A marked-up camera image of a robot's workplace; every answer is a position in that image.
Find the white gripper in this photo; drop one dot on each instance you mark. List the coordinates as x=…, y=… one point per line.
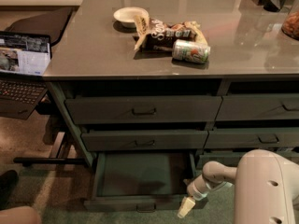
x=198, y=194

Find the green drawer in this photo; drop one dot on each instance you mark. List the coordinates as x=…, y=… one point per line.
x=233, y=158
x=253, y=138
x=144, y=140
x=259, y=107
x=143, y=109
x=144, y=181

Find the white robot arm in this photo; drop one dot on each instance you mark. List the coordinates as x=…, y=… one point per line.
x=266, y=188

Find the laptop stand with black bar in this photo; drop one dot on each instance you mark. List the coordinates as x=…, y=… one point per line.
x=56, y=134

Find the green soda can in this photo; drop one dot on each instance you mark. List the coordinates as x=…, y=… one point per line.
x=191, y=52

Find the person knee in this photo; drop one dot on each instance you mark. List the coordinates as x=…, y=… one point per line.
x=20, y=215

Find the brown chip bag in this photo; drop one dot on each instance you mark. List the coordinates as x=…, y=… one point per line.
x=153, y=34

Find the black shoe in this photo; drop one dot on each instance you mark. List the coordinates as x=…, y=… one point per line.
x=8, y=180

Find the white bowl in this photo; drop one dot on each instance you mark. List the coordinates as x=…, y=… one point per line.
x=126, y=15

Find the snack jar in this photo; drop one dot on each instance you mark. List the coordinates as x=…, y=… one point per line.
x=290, y=26

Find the black laptop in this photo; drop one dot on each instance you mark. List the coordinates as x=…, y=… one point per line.
x=23, y=60

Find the black office chair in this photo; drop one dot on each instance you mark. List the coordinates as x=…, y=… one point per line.
x=52, y=23

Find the green cabinet frame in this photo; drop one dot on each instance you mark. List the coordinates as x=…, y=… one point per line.
x=61, y=90

